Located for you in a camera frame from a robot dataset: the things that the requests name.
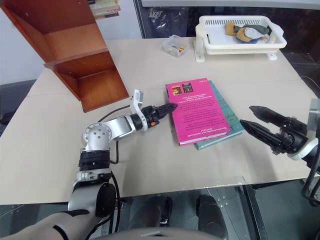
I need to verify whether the grey robot torso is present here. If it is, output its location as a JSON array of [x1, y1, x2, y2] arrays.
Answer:
[[98, 225, 201, 240]]

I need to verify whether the teal book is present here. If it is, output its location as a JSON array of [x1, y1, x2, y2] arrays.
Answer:
[[194, 79, 246, 151]]

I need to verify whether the stack of books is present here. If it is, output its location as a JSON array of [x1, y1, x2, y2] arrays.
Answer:
[[88, 0, 122, 21]]

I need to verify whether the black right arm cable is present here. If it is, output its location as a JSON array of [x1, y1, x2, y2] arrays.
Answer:
[[300, 159, 320, 207]]

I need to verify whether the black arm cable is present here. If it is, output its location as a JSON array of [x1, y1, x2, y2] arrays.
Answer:
[[96, 104, 133, 165], [300, 159, 320, 207]]

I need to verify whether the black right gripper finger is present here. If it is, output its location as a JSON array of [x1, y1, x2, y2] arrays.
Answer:
[[248, 105, 290, 124], [239, 119, 279, 146]]

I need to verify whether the dark green cloth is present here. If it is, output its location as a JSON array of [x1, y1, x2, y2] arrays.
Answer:
[[241, 23, 273, 36]]

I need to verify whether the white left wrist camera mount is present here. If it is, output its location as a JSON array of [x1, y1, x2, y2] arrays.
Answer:
[[129, 88, 149, 132]]

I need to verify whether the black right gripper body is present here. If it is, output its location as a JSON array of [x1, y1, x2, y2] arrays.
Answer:
[[270, 115, 310, 156]]

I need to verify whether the white blue cloth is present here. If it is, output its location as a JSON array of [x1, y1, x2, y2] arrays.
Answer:
[[240, 27, 266, 44]]

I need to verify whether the white plastic basket rack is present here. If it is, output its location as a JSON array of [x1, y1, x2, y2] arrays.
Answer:
[[192, 15, 288, 63]]

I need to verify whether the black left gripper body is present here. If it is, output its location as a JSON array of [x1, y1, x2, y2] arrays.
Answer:
[[140, 105, 161, 127]]

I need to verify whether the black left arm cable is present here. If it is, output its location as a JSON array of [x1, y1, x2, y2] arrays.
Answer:
[[96, 104, 133, 165]]

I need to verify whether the brown wooden bookshelf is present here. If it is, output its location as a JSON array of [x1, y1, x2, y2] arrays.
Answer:
[[0, 0, 130, 114]]

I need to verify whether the clear plastic box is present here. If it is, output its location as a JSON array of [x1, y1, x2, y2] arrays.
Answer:
[[161, 34, 190, 59]]

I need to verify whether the pink book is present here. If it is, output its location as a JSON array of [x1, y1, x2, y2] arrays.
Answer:
[[164, 77, 232, 147]]

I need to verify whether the tan yellow cloth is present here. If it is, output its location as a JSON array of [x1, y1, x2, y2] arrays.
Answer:
[[224, 21, 254, 44]]

